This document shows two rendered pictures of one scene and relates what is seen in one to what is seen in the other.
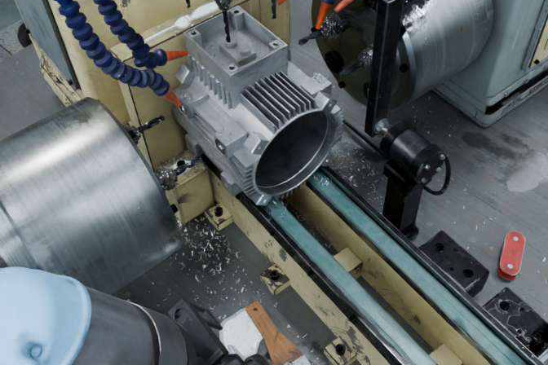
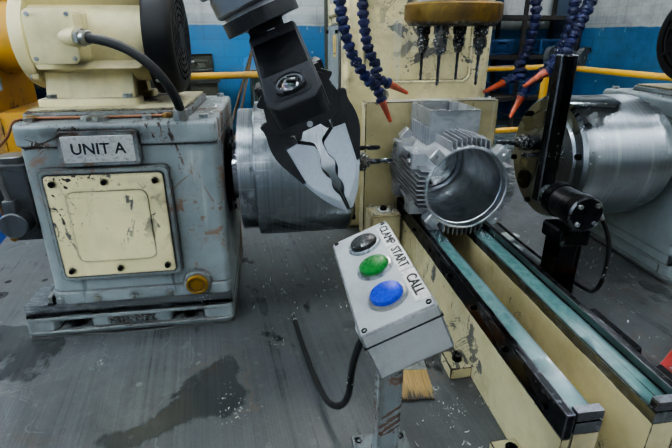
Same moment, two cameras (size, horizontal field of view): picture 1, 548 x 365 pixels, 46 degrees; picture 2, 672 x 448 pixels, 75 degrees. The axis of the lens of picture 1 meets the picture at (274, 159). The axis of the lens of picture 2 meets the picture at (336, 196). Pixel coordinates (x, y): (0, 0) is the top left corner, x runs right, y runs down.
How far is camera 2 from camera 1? 0.52 m
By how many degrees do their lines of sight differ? 37
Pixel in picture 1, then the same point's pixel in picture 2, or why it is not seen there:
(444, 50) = (619, 155)
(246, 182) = (420, 189)
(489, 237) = (653, 348)
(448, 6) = (628, 123)
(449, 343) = (575, 379)
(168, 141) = (380, 189)
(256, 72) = (452, 120)
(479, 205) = (647, 326)
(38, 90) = not seen: hidden behind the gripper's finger
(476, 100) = (658, 252)
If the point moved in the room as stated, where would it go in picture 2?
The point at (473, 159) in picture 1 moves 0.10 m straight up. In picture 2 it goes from (648, 297) to (661, 251)
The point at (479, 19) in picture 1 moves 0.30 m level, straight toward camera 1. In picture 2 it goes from (659, 145) to (593, 177)
